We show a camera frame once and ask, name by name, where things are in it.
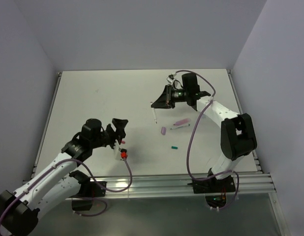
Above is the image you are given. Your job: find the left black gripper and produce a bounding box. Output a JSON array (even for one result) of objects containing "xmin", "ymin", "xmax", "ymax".
[{"xmin": 91, "ymin": 118, "xmax": 127, "ymax": 151}]

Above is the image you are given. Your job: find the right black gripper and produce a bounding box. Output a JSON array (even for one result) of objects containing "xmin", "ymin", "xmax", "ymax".
[{"xmin": 152, "ymin": 84, "xmax": 188, "ymax": 109}]

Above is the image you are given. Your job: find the white thin pen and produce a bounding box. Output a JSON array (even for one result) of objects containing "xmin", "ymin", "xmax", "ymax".
[{"xmin": 152, "ymin": 108, "xmax": 157, "ymax": 124}]

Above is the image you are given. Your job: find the teal thin pen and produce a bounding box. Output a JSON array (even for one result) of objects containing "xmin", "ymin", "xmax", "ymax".
[{"xmin": 170, "ymin": 123, "xmax": 190, "ymax": 130}]

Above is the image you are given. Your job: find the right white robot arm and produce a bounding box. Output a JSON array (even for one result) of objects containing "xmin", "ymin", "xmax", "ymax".
[{"xmin": 151, "ymin": 70, "xmax": 257, "ymax": 192}]

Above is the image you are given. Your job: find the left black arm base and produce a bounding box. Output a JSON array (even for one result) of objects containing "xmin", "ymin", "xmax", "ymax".
[{"xmin": 71, "ymin": 181, "xmax": 106, "ymax": 212}]

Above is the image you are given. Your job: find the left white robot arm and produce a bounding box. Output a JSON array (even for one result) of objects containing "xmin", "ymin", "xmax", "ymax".
[{"xmin": 0, "ymin": 118, "xmax": 128, "ymax": 236}]

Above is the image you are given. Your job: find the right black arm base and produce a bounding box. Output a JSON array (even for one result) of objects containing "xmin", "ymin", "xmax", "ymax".
[{"xmin": 187, "ymin": 176, "xmax": 236, "ymax": 194}]

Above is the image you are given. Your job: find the pink highlighter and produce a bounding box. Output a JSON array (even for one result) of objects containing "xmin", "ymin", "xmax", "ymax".
[{"xmin": 174, "ymin": 118, "xmax": 191, "ymax": 126}]

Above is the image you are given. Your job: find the purple marker cap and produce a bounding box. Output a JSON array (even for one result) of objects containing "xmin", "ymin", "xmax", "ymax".
[{"xmin": 161, "ymin": 126, "xmax": 167, "ymax": 135}]

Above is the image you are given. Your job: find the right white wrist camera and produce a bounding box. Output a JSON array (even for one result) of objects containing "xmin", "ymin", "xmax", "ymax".
[{"xmin": 166, "ymin": 73, "xmax": 177, "ymax": 86}]

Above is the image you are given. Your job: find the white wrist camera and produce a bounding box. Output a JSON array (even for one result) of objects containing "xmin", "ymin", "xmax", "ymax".
[
  {"xmin": 113, "ymin": 142, "xmax": 128, "ymax": 160},
  {"xmin": 166, "ymin": 73, "xmax": 177, "ymax": 86}
]

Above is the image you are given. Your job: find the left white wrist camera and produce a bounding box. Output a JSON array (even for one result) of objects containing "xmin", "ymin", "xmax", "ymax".
[{"xmin": 113, "ymin": 142, "xmax": 128, "ymax": 160}]

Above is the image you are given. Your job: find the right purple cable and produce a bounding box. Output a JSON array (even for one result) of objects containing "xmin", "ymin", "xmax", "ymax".
[{"xmin": 175, "ymin": 70, "xmax": 240, "ymax": 210}]

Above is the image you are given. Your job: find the aluminium rail frame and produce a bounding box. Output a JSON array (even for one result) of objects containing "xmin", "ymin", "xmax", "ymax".
[{"xmin": 6, "ymin": 69, "xmax": 290, "ymax": 236}]

